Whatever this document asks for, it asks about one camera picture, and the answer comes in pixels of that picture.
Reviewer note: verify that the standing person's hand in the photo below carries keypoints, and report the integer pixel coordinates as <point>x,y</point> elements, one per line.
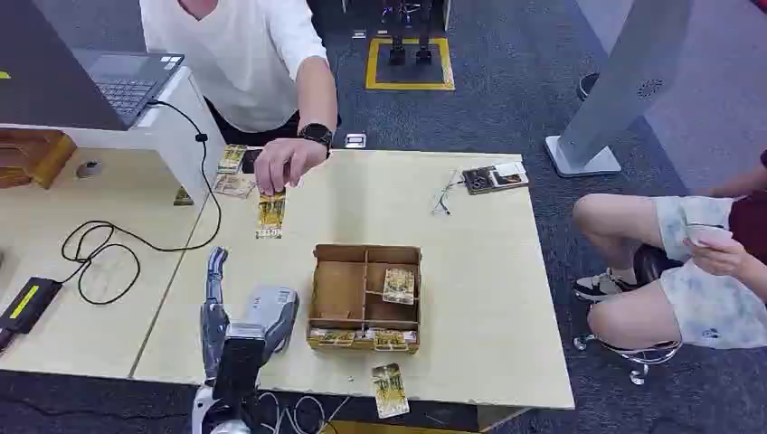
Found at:
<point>284,162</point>

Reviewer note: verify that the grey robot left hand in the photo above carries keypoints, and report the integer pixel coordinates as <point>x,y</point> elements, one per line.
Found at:
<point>269,311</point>

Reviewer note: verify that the yellow printed card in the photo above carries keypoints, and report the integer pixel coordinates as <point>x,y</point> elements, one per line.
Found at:
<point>389,341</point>
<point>233,185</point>
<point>332,338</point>
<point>271,217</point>
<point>399,286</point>
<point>232,159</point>
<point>391,390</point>

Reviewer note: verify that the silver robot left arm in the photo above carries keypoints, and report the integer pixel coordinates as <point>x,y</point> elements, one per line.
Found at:
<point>215,419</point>

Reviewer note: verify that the dark card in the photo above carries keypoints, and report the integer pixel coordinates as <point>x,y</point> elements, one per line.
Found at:
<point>250,160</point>

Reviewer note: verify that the black wristwatch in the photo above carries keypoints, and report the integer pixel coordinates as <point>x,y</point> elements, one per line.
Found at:
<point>316,133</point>

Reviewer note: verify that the black wrist block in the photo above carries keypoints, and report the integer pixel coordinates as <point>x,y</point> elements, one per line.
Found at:
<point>238,371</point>

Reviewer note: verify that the silver floor socket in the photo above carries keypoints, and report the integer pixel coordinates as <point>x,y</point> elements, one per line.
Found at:
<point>355,141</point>

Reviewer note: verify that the wooden card box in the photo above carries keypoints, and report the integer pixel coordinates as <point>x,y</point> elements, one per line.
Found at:
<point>344,287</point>

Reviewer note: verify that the standing person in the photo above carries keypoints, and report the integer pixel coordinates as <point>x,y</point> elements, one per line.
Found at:
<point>239,66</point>

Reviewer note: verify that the small floor plate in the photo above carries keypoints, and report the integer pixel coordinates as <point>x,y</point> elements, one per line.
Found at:
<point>359,34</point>

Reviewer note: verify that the grey laptop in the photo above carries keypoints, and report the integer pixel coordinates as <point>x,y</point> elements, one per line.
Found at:
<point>129,81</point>

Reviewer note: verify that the black robot legs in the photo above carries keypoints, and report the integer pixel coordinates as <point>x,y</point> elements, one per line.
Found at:
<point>410,36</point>

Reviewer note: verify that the round grey desk grommet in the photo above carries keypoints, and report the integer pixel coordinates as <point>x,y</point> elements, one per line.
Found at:
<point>89,169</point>

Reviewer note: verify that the dark tray with parts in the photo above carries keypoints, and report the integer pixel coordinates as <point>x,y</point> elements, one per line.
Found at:
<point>491,178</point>

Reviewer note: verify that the black power adapter yellow label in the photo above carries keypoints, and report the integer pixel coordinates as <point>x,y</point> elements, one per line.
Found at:
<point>27,305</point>

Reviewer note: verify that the brown wooden furniture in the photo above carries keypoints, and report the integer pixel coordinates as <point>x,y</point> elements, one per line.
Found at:
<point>36,159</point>

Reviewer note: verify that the black round floor object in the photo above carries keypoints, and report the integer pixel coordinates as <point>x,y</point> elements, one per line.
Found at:
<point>587,87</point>

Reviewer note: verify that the white pillar stand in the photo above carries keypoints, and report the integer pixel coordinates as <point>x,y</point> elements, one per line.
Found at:
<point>605,108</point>

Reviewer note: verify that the chrome stool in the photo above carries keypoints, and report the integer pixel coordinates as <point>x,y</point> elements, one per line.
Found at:
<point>644,356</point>

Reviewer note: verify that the seated person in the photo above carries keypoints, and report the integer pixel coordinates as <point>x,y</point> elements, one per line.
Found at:
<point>689,287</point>

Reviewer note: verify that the pale phone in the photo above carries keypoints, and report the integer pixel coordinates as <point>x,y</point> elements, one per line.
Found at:
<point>710,235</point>

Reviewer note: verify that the yellow wooden table frame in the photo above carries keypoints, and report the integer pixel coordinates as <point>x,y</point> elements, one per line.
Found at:
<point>419,428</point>

